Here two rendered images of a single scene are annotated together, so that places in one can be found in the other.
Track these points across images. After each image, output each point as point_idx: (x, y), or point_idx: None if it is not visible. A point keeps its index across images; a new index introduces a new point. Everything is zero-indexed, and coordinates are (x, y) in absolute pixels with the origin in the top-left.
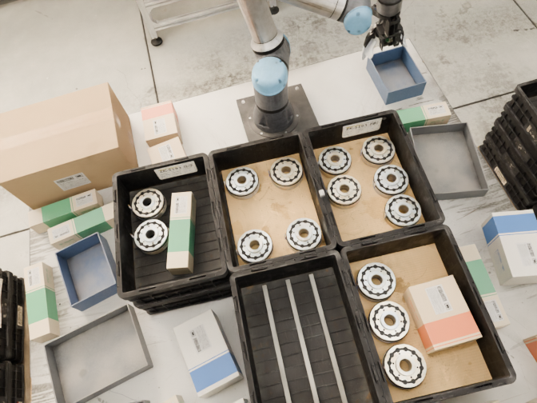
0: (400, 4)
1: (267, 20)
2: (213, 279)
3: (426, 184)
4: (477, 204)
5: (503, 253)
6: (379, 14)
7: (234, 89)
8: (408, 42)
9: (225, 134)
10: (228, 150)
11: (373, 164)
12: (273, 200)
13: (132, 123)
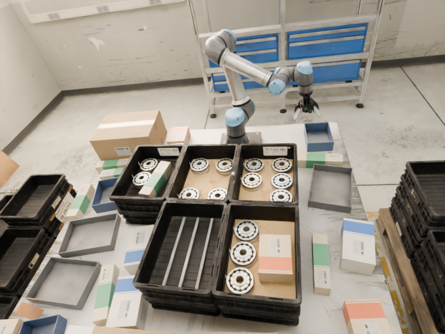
0: (310, 87)
1: (239, 88)
2: (156, 202)
3: (295, 182)
4: (343, 217)
5: (342, 243)
6: (299, 92)
7: (225, 130)
8: (336, 123)
9: None
10: (196, 146)
11: (275, 171)
12: (212, 178)
13: (167, 135)
